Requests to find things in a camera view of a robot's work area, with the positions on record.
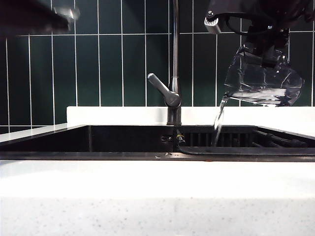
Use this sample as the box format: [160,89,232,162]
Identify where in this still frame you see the white stone backsplash ledge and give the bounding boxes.
[66,106,315,127]

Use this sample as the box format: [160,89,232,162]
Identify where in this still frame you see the grey faucet lever handle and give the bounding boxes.
[147,73,182,109]

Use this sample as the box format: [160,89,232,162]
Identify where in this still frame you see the clear poured water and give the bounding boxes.
[213,87,302,148]

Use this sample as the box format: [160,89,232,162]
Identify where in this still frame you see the clear faceted glass mug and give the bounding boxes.
[222,43,305,108]

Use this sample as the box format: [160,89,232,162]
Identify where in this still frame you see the black camera cable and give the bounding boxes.
[225,12,251,35]

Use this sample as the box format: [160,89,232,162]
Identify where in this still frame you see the grey steel faucet spout column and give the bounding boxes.
[166,0,183,126]

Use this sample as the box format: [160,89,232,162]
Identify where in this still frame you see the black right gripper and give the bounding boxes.
[243,21,291,68]

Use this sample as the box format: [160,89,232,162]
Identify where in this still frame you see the black slatted sink drain rack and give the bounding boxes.
[175,130,315,156]

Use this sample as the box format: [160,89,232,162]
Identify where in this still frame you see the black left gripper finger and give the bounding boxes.
[0,0,81,25]
[0,21,71,41]

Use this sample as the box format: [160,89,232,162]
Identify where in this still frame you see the black kitchen sink basin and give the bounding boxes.
[0,124,315,163]

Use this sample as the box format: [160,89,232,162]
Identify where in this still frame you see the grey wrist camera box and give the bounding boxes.
[203,9,225,34]

